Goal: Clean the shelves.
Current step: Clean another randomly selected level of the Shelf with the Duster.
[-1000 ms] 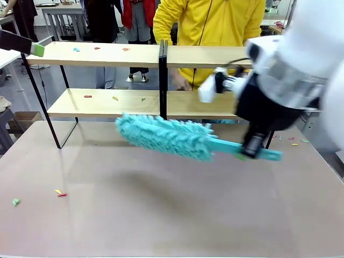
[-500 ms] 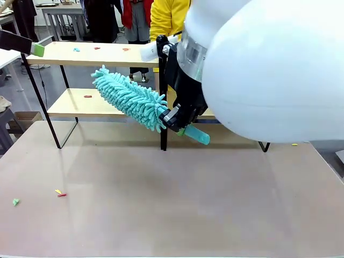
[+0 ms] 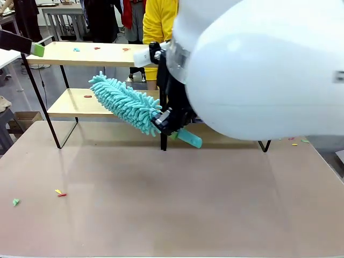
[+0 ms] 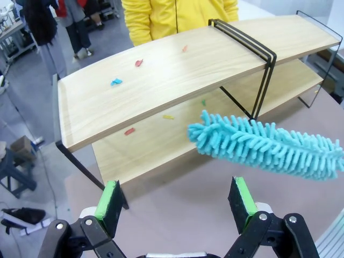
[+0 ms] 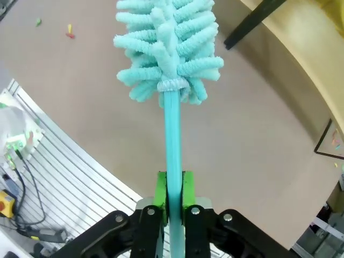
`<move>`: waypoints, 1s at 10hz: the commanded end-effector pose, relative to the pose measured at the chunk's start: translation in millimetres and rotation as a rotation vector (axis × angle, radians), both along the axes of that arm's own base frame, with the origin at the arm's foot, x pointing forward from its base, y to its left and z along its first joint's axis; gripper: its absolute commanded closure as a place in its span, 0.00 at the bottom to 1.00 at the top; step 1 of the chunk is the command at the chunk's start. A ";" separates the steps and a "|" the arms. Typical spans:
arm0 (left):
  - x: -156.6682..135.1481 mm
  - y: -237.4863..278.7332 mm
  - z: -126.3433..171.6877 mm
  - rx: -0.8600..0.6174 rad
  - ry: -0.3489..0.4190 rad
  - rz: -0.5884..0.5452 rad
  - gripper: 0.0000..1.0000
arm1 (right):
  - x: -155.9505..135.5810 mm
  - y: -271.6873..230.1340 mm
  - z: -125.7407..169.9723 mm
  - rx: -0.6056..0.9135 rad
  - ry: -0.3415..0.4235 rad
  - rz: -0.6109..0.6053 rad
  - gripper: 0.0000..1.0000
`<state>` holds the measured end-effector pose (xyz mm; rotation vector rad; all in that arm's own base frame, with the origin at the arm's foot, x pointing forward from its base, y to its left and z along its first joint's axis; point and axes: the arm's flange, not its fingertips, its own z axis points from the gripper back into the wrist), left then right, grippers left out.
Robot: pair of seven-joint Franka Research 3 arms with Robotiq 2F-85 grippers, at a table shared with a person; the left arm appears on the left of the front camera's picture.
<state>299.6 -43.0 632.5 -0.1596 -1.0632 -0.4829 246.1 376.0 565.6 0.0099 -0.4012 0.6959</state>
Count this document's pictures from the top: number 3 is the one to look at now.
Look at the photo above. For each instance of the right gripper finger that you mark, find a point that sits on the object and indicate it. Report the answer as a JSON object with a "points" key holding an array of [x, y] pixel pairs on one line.
{"points": [[176, 130], [162, 118]]}

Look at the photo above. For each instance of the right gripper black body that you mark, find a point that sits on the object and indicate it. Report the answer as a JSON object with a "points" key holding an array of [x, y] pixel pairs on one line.
{"points": [[176, 96]]}

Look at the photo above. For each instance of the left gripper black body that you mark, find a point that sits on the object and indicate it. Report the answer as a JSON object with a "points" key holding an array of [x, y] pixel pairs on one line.
{"points": [[14, 41]]}

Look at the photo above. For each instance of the teal fluffy duster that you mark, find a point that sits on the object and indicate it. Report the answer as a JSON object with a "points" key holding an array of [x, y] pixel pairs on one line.
{"points": [[126, 104]]}

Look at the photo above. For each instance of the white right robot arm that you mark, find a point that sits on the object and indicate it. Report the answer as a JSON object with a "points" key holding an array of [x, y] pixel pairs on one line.
{"points": [[255, 67]]}

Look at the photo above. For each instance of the white side table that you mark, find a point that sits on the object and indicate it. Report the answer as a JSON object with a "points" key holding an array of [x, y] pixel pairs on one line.
{"points": [[8, 57]]}

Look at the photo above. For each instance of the person in dark clothes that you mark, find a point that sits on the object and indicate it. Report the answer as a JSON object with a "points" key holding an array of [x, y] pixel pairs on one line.
{"points": [[27, 18]]}

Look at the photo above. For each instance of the white table grey legs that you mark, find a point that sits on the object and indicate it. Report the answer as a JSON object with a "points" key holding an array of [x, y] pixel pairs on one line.
{"points": [[64, 13]]}

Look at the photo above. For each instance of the beige cloth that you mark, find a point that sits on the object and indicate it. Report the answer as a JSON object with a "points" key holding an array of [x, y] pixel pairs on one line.
{"points": [[4, 103]]}

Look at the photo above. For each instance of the cardboard box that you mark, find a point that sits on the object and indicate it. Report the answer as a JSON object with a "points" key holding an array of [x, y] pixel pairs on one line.
{"points": [[27, 119]]}

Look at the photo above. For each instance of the person in black top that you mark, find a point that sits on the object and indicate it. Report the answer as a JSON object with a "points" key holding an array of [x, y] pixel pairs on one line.
{"points": [[102, 18]]}

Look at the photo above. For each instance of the person in yellow hoodie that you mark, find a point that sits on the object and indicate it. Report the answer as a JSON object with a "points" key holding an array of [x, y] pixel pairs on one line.
{"points": [[158, 21]]}

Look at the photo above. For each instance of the person with red jacket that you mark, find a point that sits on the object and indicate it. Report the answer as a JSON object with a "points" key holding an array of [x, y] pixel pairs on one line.
{"points": [[133, 18]]}

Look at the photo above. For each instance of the green paper scrap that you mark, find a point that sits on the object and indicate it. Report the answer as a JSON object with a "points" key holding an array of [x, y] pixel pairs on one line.
{"points": [[305, 140], [16, 202]]}

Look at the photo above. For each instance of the two-tier wooden shelf black frame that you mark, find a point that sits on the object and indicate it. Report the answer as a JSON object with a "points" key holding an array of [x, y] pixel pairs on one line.
{"points": [[67, 55]]}

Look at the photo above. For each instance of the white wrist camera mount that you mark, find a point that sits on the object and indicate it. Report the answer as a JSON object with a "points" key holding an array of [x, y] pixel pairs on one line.
{"points": [[142, 57]]}

